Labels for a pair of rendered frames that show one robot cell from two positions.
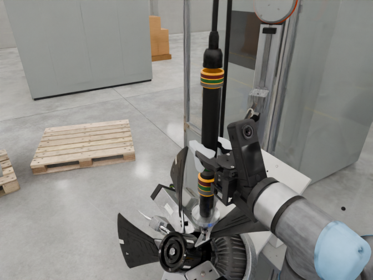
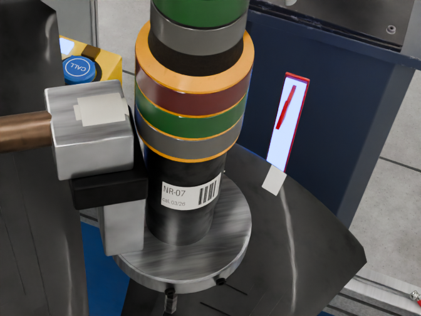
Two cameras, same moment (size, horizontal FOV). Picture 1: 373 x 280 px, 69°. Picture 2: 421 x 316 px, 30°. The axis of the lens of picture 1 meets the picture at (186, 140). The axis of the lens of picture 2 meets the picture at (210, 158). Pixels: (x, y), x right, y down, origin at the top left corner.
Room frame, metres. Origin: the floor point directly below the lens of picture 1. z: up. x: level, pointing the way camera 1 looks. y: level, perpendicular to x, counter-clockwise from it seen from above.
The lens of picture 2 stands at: (0.63, 0.10, 1.75)
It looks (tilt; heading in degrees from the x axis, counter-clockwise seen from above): 53 degrees down; 225
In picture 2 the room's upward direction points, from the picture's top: 8 degrees clockwise
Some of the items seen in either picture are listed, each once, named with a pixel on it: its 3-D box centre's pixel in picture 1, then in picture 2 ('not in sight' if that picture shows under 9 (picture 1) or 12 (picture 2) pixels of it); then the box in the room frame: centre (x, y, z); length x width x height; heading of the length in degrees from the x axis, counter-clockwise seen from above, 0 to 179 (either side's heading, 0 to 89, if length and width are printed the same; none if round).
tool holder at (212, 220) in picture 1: (207, 199); (161, 175); (0.50, -0.05, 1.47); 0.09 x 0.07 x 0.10; 156
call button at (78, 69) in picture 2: not in sight; (77, 71); (0.32, -0.45, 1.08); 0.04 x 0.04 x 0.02
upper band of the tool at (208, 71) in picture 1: (212, 78); not in sight; (0.50, -0.05, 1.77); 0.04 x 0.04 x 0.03
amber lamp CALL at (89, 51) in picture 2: not in sight; (91, 52); (0.29, -0.47, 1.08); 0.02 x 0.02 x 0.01; 31
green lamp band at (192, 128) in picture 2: (207, 183); (192, 84); (0.50, -0.05, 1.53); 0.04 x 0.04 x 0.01
